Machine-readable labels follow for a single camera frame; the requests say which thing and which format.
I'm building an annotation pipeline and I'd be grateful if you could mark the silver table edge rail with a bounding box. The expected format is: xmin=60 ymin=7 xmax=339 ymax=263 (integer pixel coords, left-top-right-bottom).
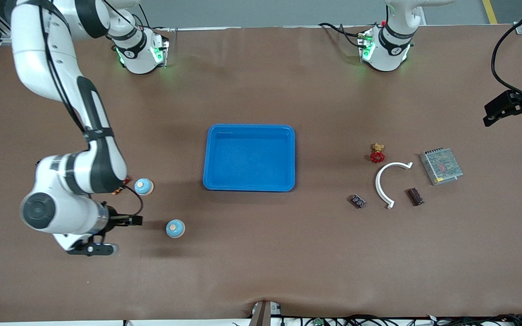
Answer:
xmin=73 ymin=26 xmax=361 ymax=34

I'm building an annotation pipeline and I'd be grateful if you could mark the black base cable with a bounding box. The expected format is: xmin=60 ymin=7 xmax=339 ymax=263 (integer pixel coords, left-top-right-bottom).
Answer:
xmin=140 ymin=5 xmax=171 ymax=32
xmin=319 ymin=22 xmax=367 ymax=48

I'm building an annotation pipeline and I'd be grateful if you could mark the metal mesh power supply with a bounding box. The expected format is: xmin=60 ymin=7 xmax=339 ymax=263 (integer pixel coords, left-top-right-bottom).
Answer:
xmin=419 ymin=148 xmax=464 ymax=186

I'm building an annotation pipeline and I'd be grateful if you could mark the blue plastic tray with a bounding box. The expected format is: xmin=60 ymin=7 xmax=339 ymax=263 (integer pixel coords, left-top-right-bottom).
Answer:
xmin=203 ymin=125 xmax=296 ymax=192

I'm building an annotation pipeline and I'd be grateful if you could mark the red orange emergency stop button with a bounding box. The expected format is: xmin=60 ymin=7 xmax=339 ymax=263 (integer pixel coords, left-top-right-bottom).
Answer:
xmin=112 ymin=176 xmax=131 ymax=196

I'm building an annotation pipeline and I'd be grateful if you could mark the black left base cable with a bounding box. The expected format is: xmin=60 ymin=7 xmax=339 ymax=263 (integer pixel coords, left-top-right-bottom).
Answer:
xmin=319 ymin=22 xmax=367 ymax=48

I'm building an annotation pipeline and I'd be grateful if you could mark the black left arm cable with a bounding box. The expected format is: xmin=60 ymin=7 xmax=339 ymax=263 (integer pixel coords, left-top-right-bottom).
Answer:
xmin=491 ymin=0 xmax=522 ymax=96

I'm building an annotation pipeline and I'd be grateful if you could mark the grey metal table clamp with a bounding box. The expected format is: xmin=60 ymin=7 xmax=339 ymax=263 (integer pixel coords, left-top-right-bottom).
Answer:
xmin=248 ymin=300 xmax=283 ymax=326

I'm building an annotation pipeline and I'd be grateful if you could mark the white curved plastic bracket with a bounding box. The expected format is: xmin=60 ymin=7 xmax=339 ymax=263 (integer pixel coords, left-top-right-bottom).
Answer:
xmin=375 ymin=162 xmax=414 ymax=210

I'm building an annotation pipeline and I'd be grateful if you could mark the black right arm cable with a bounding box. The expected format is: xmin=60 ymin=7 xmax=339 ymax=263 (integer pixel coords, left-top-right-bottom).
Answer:
xmin=39 ymin=0 xmax=144 ymax=219

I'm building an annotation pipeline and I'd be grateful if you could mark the dark brown rectangular component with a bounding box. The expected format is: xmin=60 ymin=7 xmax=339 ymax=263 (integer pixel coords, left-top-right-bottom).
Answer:
xmin=406 ymin=187 xmax=425 ymax=206

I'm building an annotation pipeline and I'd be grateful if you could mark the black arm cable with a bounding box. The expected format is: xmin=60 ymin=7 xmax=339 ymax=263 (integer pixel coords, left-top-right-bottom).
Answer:
xmin=39 ymin=0 xmax=144 ymax=219
xmin=491 ymin=0 xmax=522 ymax=96

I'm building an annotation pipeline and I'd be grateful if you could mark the black right base cable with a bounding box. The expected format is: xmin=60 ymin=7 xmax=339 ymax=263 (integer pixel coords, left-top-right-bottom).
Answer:
xmin=140 ymin=5 xmax=171 ymax=32

